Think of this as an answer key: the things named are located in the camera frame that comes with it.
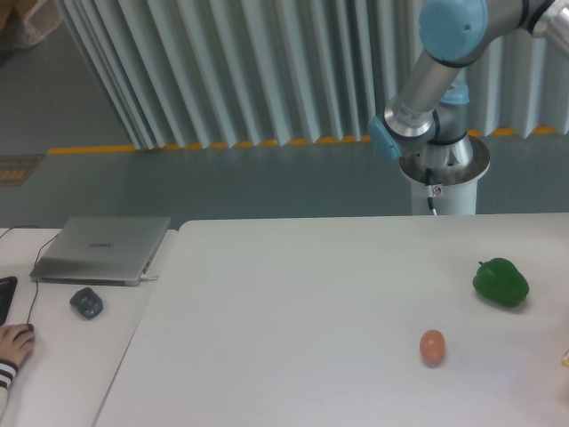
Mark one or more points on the person's hand on mouse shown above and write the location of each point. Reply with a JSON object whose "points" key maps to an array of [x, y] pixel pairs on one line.
{"points": [[8, 347]]}

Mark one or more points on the striped sleeve forearm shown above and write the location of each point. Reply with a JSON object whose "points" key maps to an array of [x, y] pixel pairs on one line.
{"points": [[8, 372]]}

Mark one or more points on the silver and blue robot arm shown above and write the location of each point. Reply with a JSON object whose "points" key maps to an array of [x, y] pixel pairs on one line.
{"points": [[424, 126]]}

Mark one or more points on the green bell pepper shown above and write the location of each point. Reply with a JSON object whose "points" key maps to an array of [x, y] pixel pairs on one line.
{"points": [[498, 280]]}

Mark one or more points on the black keyboard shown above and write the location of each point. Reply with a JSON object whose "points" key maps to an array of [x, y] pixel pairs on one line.
{"points": [[8, 287]]}

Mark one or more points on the dark grey earbuds case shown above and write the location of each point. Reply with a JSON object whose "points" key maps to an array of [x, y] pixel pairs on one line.
{"points": [[87, 303]]}

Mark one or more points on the silver closed laptop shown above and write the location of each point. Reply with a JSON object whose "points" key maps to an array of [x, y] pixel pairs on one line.
{"points": [[102, 250]]}

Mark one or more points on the white usb plug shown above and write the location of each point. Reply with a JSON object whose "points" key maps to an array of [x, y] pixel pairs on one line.
{"points": [[147, 278]]}

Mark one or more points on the white folding partition screen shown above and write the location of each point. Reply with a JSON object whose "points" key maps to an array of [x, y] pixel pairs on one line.
{"points": [[204, 72]]}

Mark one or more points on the cardboard boxes in plastic wrap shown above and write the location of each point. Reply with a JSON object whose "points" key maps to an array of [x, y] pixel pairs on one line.
{"points": [[24, 24]]}

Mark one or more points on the brown egg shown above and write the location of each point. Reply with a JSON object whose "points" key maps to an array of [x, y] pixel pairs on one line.
{"points": [[432, 346]]}

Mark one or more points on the yellow object at right edge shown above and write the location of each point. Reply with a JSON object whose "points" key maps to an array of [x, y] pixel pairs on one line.
{"points": [[565, 359]]}

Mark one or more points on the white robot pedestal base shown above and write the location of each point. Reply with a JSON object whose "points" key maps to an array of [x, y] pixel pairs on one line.
{"points": [[459, 199]]}

